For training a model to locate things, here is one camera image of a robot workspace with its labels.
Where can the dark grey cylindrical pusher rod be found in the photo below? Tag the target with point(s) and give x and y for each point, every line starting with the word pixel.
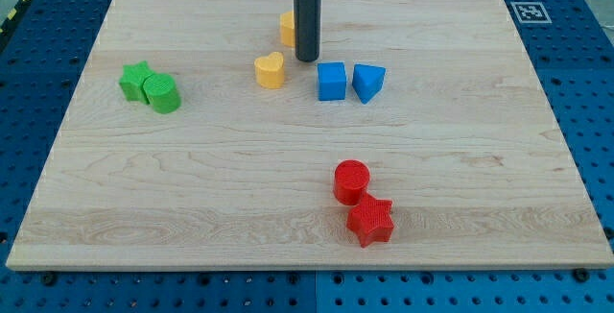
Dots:
pixel 307 21

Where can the yellow hexagon block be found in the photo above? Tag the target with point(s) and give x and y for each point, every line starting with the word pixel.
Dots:
pixel 287 28

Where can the wooden board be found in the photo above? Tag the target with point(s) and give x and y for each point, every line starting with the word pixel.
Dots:
pixel 461 139

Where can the yellow heart block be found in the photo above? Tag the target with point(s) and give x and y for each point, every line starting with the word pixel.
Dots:
pixel 269 70

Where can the blue cube block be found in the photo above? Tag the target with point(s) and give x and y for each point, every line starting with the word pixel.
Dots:
pixel 332 81

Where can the blue triangle block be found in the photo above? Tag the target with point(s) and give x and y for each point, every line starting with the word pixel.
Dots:
pixel 367 81

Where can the green cylinder block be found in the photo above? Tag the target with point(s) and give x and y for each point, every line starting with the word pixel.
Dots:
pixel 161 92

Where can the red cylinder block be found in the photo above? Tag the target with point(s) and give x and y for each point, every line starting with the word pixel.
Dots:
pixel 351 178

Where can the green star block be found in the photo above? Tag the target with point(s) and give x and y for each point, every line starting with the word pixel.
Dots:
pixel 133 79

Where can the white fiducial marker tag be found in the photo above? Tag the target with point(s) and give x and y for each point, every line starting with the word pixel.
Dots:
pixel 530 12

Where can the red star block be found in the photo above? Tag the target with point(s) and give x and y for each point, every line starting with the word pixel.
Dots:
pixel 370 220

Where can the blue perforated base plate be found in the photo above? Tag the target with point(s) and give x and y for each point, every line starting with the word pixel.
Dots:
pixel 40 68

